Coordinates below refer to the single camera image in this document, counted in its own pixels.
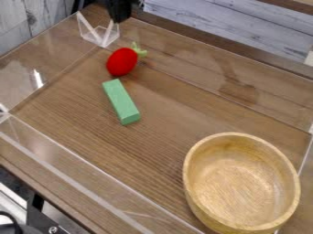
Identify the black cable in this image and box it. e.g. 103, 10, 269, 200
0, 210, 24, 234

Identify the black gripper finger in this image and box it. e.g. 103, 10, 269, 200
107, 0, 132, 23

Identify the green rectangular block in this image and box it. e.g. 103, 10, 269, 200
101, 79, 140, 125

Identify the wooden bowl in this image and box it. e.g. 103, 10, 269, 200
182, 133, 301, 234

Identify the black metal table frame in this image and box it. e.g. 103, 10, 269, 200
0, 167, 75, 234

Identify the red plush strawberry toy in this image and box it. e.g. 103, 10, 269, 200
107, 42, 148, 77

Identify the clear acrylic tray wall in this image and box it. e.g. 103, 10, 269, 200
0, 105, 198, 234

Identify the clear acrylic corner bracket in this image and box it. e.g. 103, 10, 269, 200
76, 12, 120, 48

